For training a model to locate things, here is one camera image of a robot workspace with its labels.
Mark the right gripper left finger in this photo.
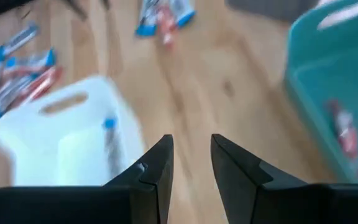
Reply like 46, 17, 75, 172
0, 135, 174, 224

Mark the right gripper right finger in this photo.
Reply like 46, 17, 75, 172
210, 134, 358, 224

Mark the red white candy roll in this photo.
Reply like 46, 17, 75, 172
26, 67, 65, 100
328, 99, 358, 160
157, 6, 177, 48
20, 72, 55, 104

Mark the white plastic bin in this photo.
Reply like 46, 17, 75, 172
0, 75, 146, 187

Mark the teal plastic bin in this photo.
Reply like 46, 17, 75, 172
283, 0, 358, 185

